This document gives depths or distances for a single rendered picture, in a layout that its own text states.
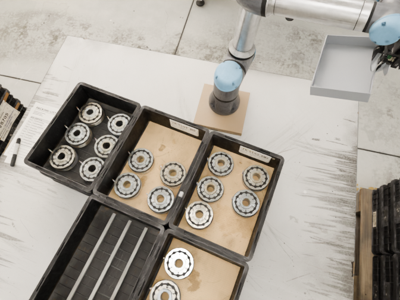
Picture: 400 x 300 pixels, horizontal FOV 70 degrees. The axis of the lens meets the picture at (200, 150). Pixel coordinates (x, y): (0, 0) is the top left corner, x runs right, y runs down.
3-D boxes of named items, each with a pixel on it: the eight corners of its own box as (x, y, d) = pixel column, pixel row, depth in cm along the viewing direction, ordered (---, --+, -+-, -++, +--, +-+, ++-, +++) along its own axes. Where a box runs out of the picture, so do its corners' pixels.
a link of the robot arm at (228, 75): (208, 95, 129) (209, 77, 117) (220, 73, 134) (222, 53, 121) (233, 105, 127) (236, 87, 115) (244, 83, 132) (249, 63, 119)
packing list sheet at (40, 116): (32, 101, 144) (31, 100, 143) (75, 111, 141) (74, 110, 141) (0, 161, 131) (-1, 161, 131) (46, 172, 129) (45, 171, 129)
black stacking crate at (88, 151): (89, 96, 131) (80, 81, 121) (147, 118, 127) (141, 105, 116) (38, 172, 117) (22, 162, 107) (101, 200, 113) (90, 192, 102)
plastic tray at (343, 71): (325, 43, 120) (326, 34, 116) (380, 47, 112) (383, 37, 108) (309, 94, 111) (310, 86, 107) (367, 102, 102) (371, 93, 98)
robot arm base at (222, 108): (211, 87, 143) (211, 74, 134) (241, 91, 142) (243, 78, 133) (206, 113, 137) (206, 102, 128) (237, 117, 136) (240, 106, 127)
